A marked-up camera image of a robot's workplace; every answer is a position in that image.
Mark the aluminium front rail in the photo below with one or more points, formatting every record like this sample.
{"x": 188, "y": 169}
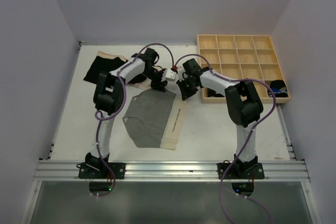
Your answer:
{"x": 137, "y": 171}

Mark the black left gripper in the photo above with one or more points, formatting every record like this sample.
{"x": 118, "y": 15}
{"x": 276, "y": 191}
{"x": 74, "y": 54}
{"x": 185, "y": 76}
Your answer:
{"x": 158, "y": 84}

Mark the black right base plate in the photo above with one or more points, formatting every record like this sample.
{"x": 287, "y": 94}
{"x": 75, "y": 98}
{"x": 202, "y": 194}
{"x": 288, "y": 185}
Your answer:
{"x": 237, "y": 172}

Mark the dark rolled underwear in tray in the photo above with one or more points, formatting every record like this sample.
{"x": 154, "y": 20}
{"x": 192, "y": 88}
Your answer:
{"x": 213, "y": 94}

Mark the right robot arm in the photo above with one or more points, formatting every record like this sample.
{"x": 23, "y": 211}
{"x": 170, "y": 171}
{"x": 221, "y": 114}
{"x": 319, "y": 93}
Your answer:
{"x": 243, "y": 105}

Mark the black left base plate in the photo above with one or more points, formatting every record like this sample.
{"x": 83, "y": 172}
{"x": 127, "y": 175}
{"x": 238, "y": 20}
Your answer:
{"x": 87, "y": 172}

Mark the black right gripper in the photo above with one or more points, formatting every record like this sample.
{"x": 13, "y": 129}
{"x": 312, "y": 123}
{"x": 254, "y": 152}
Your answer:
{"x": 185, "y": 93}

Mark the black blue rolled underwear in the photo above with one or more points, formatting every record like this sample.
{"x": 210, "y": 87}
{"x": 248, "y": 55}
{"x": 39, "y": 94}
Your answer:
{"x": 279, "y": 88}

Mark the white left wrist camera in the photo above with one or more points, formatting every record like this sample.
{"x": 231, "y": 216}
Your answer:
{"x": 169, "y": 75}

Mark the black underwear tan waistband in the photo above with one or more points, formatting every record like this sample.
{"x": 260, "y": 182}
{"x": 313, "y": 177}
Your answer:
{"x": 104, "y": 63}

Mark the pink beige underwear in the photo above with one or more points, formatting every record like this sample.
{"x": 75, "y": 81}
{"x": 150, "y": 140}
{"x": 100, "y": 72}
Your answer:
{"x": 146, "y": 84}

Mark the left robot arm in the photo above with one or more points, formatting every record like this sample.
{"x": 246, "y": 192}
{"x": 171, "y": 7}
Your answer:
{"x": 111, "y": 77}

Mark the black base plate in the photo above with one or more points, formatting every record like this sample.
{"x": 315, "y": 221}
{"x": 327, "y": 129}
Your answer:
{"x": 87, "y": 172}
{"x": 237, "y": 172}

